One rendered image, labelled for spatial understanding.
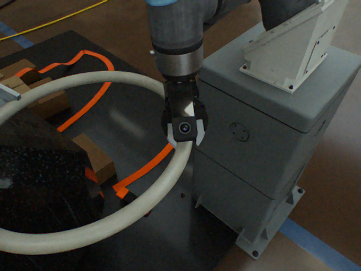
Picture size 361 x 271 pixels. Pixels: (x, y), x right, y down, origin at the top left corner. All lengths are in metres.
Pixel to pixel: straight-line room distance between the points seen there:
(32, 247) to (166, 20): 0.40
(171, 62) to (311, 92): 0.52
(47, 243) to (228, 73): 0.68
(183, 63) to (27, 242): 0.37
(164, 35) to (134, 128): 1.47
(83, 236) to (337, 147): 1.78
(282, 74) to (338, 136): 1.29
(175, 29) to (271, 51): 0.44
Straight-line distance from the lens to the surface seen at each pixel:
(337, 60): 1.09
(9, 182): 0.90
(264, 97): 0.87
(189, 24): 0.48
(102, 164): 1.60
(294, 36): 0.82
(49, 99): 2.09
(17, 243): 0.53
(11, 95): 0.81
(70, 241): 0.49
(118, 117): 2.01
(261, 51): 0.88
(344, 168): 1.96
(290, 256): 1.55
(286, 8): 0.87
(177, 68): 0.51
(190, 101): 0.54
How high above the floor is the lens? 1.38
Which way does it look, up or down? 48 degrees down
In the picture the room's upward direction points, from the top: straight up
